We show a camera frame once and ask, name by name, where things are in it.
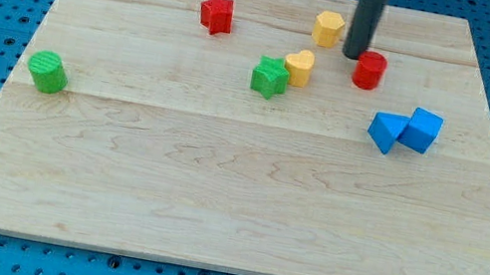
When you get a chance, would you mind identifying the blue cube block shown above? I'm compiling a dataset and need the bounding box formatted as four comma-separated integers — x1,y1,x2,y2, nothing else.
397,107,444,153

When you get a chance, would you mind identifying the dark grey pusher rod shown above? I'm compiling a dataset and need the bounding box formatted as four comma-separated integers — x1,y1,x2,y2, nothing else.
342,0,388,60

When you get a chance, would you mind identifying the red star block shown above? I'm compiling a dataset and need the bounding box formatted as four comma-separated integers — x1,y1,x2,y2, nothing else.
200,0,234,35

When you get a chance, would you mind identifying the blue triangle block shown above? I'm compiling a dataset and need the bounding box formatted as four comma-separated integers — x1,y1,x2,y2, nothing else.
367,112,410,154

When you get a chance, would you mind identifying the yellow heart block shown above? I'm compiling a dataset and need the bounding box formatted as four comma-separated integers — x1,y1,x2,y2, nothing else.
285,49,316,88

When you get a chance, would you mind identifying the red cylinder block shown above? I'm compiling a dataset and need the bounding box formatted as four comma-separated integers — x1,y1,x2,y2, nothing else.
352,51,387,91

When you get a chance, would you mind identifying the light wooden board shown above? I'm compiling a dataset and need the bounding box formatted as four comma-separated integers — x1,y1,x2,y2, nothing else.
0,0,490,275

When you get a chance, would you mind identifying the green cylinder block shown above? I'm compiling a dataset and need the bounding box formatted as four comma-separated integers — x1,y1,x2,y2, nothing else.
27,50,68,94

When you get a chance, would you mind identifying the green star block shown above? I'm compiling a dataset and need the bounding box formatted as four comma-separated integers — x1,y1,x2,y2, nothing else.
250,56,290,100

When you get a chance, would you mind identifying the yellow hexagon block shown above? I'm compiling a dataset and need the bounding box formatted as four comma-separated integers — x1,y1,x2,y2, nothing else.
312,10,346,48

